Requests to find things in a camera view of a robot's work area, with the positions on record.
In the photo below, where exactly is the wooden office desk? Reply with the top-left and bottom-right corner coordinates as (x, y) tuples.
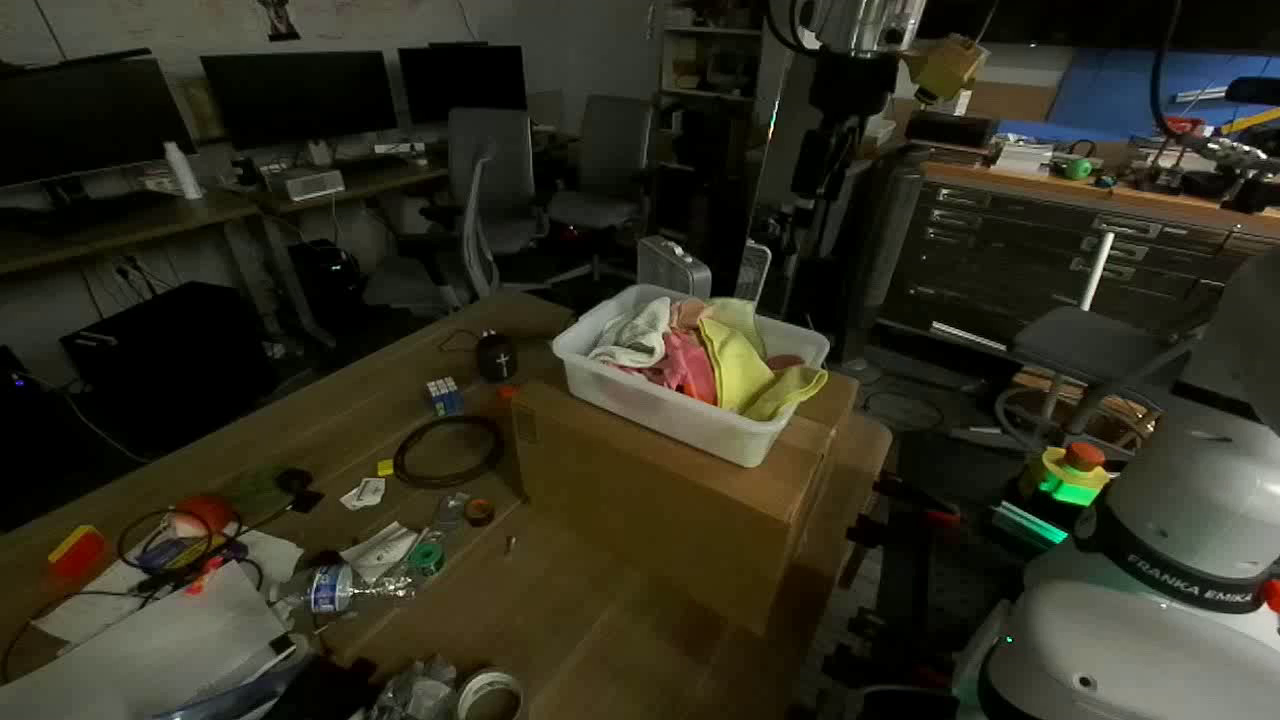
(248, 157), (453, 224)
(0, 192), (264, 285)

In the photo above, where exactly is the white plastic bottle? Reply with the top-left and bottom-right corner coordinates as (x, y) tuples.
(158, 136), (207, 205)

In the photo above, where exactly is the green lit device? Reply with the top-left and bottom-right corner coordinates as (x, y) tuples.
(986, 496), (1079, 552)

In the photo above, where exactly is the clear plastic water bottle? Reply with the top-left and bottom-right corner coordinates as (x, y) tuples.
(267, 527), (449, 618)

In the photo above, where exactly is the black tool cabinet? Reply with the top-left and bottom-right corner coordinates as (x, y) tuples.
(873, 157), (1250, 373)

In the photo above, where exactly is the white plastic packet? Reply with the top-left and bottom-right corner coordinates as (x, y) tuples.
(340, 515), (424, 585)

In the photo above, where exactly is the red round cap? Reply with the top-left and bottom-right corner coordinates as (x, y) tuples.
(177, 492), (238, 539)

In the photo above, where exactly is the brown cardboard box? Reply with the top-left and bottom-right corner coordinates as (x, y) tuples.
(506, 367), (897, 638)

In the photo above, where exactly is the small black object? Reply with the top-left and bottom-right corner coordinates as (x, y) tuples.
(273, 463), (328, 515)

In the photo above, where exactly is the bright yellow cloth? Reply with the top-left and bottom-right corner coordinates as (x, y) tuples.
(690, 297), (831, 424)

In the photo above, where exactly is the grey office chair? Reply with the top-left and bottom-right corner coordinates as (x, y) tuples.
(441, 104), (598, 299)
(548, 93), (660, 239)

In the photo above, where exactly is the small white device box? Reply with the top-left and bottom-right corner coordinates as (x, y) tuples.
(278, 164), (350, 208)

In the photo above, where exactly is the red emergency stop button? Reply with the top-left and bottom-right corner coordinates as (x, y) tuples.
(1018, 437), (1122, 510)

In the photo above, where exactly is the small rubik's cube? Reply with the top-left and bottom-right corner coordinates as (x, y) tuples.
(424, 373), (468, 418)

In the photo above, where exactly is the white tape roll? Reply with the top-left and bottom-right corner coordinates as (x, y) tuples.
(453, 669), (528, 720)

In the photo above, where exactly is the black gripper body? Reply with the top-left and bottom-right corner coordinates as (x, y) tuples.
(805, 46), (913, 152)

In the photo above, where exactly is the small wall poster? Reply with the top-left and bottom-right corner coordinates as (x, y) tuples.
(256, 0), (305, 45)

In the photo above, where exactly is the black equipment case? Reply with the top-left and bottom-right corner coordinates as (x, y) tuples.
(57, 275), (286, 451)

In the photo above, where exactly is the white paper scrap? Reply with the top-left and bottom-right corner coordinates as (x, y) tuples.
(334, 471), (391, 515)

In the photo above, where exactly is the black cable ring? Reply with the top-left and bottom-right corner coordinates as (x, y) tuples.
(391, 413), (506, 492)

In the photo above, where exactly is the red yellow block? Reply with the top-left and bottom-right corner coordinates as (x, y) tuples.
(45, 521), (112, 588)

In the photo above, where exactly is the grey stool seat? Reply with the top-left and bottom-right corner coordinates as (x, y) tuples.
(1006, 304), (1197, 405)

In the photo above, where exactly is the white paper sheet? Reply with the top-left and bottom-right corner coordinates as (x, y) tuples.
(0, 527), (315, 720)

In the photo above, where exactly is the green tape roll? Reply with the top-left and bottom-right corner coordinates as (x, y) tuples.
(1047, 149), (1102, 189)

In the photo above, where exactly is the clear plastic container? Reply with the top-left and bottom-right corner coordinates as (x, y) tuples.
(630, 231), (719, 299)
(733, 234), (781, 312)

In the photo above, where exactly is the black computer mouse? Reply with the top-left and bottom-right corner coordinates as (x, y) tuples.
(472, 327), (521, 386)

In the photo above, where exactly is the white plastic bin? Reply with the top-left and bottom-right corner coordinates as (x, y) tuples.
(548, 280), (836, 471)

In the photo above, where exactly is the black computer monitor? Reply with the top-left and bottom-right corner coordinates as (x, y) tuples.
(196, 46), (403, 152)
(0, 46), (191, 192)
(394, 41), (531, 126)

